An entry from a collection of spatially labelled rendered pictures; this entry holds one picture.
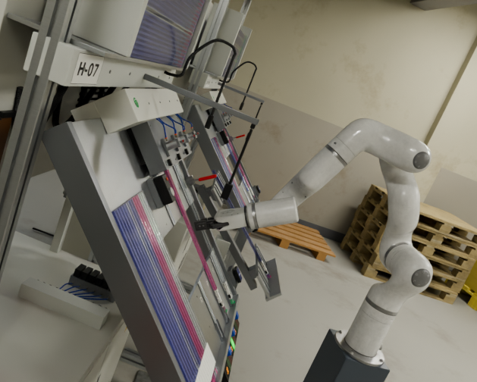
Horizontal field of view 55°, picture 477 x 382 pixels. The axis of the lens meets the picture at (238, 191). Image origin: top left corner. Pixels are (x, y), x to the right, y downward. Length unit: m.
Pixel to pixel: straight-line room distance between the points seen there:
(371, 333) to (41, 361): 1.05
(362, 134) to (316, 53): 3.86
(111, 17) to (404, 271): 1.14
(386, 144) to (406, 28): 4.23
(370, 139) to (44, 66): 0.95
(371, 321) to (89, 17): 1.29
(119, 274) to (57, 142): 0.28
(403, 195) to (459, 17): 4.50
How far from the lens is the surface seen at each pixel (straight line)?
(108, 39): 1.01
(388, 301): 1.69
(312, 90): 5.29
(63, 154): 0.94
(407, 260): 1.61
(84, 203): 0.95
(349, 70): 5.40
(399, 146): 1.46
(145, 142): 1.22
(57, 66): 0.89
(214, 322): 1.39
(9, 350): 1.33
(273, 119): 5.21
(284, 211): 1.44
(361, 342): 1.75
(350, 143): 1.45
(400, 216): 1.59
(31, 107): 0.92
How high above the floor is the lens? 1.45
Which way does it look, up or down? 14 degrees down
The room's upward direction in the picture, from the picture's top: 22 degrees clockwise
